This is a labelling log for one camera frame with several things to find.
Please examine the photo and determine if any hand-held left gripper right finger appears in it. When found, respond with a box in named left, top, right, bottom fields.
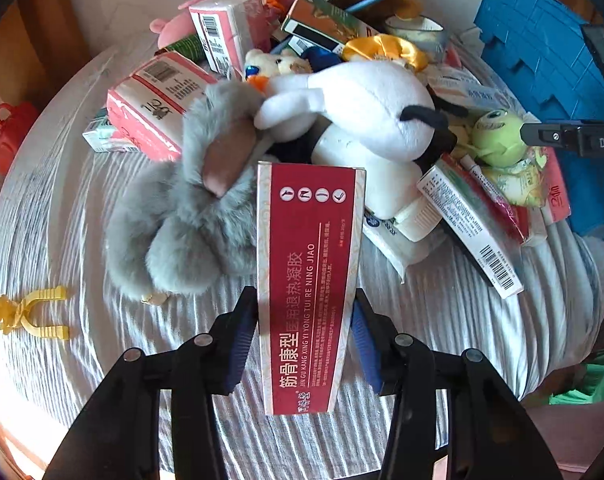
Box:
left=352, top=287, right=565, bottom=480

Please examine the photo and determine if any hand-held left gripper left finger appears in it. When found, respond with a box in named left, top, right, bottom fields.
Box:
left=42, top=285, right=259, bottom=480

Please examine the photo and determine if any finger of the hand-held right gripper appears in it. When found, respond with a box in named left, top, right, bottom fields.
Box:
left=519, top=121, right=583, bottom=153

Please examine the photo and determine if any green one-eyed monster plush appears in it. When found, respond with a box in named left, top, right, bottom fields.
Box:
left=469, top=109, right=528, bottom=168

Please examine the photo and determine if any blue plastic crate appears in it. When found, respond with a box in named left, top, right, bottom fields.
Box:
left=474, top=0, right=604, bottom=236

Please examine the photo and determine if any long red box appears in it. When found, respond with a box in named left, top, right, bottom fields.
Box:
left=257, top=161, right=367, bottom=417

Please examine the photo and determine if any white tissue pack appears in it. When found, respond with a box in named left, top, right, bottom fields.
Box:
left=427, top=67, right=513, bottom=116

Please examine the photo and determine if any white wipes pack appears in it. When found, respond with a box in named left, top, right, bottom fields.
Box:
left=364, top=195, right=443, bottom=281

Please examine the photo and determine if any long white barcode box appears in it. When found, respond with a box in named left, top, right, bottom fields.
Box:
left=417, top=162, right=525, bottom=300

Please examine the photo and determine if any grey plush rabbit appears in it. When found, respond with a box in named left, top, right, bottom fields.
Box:
left=104, top=80, right=270, bottom=303

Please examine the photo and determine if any clear tape roll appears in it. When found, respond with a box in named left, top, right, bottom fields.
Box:
left=384, top=14, right=445, bottom=56

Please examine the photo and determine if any white plush toy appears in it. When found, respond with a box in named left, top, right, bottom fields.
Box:
left=254, top=60, right=458, bottom=221

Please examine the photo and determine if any yellow satin bow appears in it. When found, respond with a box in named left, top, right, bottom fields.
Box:
left=343, top=34, right=429, bottom=72

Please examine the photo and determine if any grey striped tablecloth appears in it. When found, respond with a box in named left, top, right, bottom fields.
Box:
left=0, top=42, right=604, bottom=476

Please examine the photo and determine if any yellow plastic clip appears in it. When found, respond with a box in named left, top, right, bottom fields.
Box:
left=0, top=285, right=70, bottom=338

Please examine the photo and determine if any green cloth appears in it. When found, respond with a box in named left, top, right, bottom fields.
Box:
left=549, top=350, right=604, bottom=406

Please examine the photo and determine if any brown orange box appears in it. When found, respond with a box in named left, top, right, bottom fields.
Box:
left=281, top=0, right=380, bottom=56

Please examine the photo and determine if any green white box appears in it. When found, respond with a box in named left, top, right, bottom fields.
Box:
left=82, top=110, right=142, bottom=153

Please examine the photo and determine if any red white carton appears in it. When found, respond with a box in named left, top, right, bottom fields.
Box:
left=106, top=52, right=220, bottom=163

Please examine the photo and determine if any small white bear plush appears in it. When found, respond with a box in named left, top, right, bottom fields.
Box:
left=244, top=49, right=307, bottom=81

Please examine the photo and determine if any red handbag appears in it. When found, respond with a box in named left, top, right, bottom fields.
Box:
left=0, top=102, right=37, bottom=173

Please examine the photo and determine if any pink barcode tissue pack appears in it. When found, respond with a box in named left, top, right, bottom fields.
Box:
left=189, top=0, right=273, bottom=73

